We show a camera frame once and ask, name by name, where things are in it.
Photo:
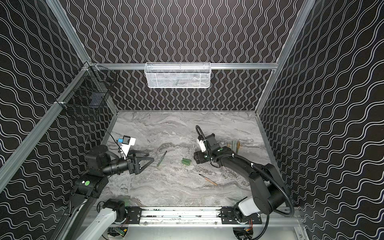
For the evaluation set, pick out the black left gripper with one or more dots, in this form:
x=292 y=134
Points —
x=132 y=164

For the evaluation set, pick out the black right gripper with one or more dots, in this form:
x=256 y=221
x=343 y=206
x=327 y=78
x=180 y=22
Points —
x=202 y=156

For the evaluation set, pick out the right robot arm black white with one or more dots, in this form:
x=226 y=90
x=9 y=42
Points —
x=268 y=193

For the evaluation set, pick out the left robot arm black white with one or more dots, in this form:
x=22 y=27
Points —
x=102 y=164

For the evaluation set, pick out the green pen cap upper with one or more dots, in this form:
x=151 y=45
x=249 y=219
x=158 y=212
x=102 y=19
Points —
x=186 y=161

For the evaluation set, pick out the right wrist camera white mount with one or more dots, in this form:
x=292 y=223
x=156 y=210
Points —
x=202 y=145

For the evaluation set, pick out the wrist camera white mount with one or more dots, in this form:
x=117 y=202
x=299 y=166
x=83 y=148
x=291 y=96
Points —
x=202 y=145
x=125 y=144

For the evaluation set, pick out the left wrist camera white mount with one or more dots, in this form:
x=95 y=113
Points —
x=125 y=144

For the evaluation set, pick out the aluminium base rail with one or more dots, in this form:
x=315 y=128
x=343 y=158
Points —
x=176 y=217

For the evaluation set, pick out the black wire basket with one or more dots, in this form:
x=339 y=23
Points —
x=88 y=100

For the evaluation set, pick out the white wire mesh basket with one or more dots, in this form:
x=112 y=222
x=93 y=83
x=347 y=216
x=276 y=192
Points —
x=178 y=78

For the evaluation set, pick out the aluminium back horizontal rail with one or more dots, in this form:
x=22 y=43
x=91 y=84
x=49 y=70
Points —
x=213 y=66

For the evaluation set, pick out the aluminium corner frame post left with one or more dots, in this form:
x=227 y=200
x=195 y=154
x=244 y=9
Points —
x=69 y=30

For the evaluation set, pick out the aluminium corner frame post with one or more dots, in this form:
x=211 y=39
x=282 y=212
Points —
x=297 y=27
x=69 y=30

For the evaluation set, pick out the aluminium corner frame post right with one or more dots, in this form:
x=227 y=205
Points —
x=297 y=27

